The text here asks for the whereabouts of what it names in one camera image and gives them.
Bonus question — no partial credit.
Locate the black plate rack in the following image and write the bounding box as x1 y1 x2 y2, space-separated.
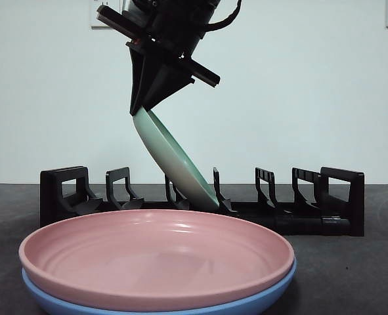
39 165 366 238

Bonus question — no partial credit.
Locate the blue round plate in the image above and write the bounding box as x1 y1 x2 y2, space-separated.
20 255 299 315

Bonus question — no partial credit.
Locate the pink round plate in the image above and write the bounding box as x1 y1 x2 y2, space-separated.
18 209 296 305

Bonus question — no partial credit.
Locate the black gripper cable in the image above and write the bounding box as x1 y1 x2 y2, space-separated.
205 0 244 33

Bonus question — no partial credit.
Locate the green round plate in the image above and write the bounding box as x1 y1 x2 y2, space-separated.
131 106 221 213

